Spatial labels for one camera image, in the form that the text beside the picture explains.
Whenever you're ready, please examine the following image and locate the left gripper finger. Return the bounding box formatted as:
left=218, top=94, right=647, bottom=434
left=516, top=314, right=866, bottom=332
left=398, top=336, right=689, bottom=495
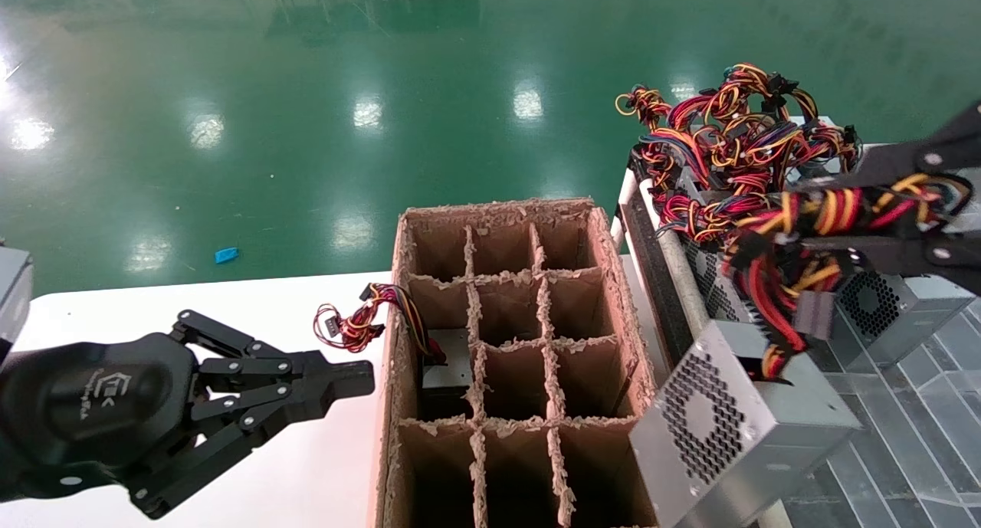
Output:
left=170, top=309, right=376, bottom=395
left=126, top=382, right=376, bottom=520

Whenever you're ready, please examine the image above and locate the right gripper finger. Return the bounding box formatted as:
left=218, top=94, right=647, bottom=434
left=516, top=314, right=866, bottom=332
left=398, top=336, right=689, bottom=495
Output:
left=797, top=233, right=981, bottom=297
left=824, top=103, right=981, bottom=192

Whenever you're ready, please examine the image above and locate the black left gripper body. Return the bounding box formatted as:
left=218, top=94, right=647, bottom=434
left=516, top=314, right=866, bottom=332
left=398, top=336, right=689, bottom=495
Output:
left=0, top=333, right=202, bottom=506

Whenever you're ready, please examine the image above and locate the silver power supply with wires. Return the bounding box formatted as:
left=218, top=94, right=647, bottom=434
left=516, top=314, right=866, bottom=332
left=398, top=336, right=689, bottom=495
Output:
left=628, top=172, right=978, bottom=528

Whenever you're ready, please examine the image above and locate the grey power supply round vent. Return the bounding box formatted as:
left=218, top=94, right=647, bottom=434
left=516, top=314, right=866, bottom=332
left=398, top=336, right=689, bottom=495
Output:
left=832, top=271, right=979, bottom=368

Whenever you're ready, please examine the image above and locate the brown cardboard divider box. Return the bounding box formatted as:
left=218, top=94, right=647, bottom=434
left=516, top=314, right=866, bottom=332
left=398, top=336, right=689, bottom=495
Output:
left=370, top=198, right=675, bottom=528

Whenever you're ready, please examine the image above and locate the clear plastic divider tray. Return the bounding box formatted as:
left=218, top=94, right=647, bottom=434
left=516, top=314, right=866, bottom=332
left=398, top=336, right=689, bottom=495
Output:
left=782, top=298, right=981, bottom=528

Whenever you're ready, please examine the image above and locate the silver power supply mesh side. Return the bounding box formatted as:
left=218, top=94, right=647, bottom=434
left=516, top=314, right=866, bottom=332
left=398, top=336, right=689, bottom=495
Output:
left=681, top=235, right=750, bottom=328

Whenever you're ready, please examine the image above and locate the grey rack tube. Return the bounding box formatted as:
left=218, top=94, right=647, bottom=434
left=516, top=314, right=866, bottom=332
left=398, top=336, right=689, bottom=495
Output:
left=655, top=228, right=714, bottom=341

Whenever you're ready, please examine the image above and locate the white rack pipe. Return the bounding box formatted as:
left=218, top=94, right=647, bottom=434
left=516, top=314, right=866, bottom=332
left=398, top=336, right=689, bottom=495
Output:
left=611, top=166, right=638, bottom=254

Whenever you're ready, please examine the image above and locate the black power supply with wires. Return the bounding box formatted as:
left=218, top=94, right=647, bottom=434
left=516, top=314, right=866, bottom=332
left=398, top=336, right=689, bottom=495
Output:
left=313, top=283, right=477, bottom=421

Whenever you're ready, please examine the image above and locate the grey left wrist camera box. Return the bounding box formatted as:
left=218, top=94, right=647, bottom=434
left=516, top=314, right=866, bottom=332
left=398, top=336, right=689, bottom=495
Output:
left=0, top=246, right=34, bottom=353

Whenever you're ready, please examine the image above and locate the tangled coloured wire bundle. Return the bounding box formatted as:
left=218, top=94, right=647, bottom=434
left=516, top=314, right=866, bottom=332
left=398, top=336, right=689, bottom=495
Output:
left=615, top=62, right=863, bottom=245

